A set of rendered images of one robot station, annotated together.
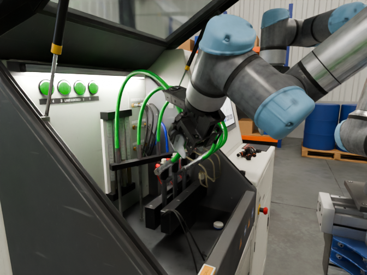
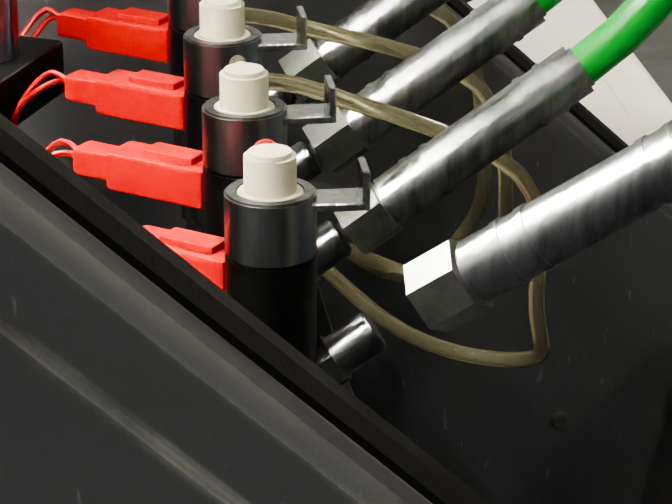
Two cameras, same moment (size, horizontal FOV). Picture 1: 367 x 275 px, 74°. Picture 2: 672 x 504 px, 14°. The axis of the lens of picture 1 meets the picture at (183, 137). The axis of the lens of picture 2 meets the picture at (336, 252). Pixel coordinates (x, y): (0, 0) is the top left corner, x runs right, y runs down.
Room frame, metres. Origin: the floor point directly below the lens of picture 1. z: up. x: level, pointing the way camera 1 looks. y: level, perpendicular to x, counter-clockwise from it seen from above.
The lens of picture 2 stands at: (0.15, 0.47, 1.41)
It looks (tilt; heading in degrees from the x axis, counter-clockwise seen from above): 22 degrees down; 327
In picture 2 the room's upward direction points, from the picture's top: straight up
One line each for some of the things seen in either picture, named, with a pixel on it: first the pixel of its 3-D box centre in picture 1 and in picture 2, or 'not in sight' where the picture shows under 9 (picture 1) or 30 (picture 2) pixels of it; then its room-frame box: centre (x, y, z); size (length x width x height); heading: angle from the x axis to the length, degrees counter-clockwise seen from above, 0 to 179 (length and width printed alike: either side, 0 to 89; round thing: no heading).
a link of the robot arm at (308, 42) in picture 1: (307, 32); not in sight; (0.77, -0.37, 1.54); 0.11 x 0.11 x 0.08; 14
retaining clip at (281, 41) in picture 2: not in sight; (260, 30); (0.93, -0.01, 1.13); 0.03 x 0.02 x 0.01; 64
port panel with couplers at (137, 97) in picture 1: (141, 125); not in sight; (1.13, 0.20, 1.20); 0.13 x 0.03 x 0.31; 154
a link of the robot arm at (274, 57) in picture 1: (272, 59); not in sight; (0.77, -0.27, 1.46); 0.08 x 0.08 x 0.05
